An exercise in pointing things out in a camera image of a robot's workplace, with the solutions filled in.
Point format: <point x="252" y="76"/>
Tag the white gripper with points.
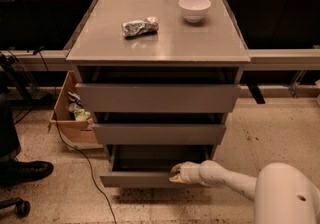
<point x="189" y="171"/>

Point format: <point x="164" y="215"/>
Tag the grey bottom drawer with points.
<point x="149" y="166"/>

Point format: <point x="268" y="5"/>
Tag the grey drawer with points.
<point x="158" y="98"/>
<point x="149" y="166"/>
<point x="159" y="134"/>

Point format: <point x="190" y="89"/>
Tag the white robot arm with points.
<point x="281" y="193"/>

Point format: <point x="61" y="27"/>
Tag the grey middle drawer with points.
<point x="159" y="134"/>

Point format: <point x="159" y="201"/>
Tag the grey drawer cabinet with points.
<point x="210" y="52"/>

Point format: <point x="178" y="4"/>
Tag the grey top drawer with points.
<point x="158" y="98"/>

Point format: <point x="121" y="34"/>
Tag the cardboard box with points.
<point x="78" y="133"/>

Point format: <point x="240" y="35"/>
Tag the trash in box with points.
<point x="76" y="107"/>

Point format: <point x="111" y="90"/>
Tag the crumpled foil chip bag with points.
<point x="139" y="27"/>

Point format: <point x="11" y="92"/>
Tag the black chair caster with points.
<point x="22" y="207"/>

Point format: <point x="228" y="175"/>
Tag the white bowl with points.
<point x="194" y="11"/>

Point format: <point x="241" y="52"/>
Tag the black shoe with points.
<point x="13" y="172"/>

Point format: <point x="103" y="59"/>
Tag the dark trouser leg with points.
<point x="9" y="143"/>

